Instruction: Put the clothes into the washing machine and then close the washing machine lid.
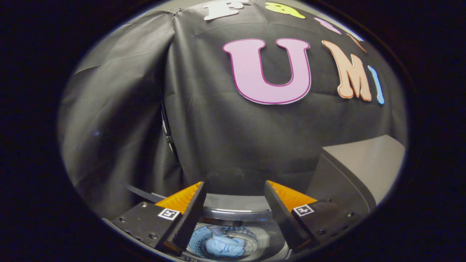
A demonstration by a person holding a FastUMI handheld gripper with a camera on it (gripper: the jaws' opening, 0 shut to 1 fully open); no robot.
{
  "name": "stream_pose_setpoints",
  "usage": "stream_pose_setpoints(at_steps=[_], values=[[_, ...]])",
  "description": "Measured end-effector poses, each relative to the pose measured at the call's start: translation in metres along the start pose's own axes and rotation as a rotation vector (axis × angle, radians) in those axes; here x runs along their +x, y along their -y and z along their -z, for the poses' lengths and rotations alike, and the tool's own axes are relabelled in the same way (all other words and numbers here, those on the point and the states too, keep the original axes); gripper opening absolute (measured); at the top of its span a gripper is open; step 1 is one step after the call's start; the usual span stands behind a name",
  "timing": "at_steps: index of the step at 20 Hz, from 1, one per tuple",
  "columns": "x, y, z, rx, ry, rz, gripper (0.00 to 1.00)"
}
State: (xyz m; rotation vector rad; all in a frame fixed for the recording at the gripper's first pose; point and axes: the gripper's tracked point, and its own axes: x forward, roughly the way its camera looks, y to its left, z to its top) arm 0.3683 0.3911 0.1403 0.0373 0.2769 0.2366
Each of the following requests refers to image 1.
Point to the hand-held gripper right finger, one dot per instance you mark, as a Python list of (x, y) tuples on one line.
[(280, 214)]

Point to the grey washing machine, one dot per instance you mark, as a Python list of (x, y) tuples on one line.
[(236, 205)]

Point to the beige cabinet with dark frame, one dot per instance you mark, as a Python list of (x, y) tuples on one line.
[(367, 167)]

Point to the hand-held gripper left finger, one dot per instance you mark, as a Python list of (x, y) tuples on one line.
[(189, 214)]

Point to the black backdrop cloth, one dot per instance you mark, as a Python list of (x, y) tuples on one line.
[(218, 127)]

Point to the light blue garment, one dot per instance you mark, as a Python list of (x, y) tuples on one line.
[(224, 247)]

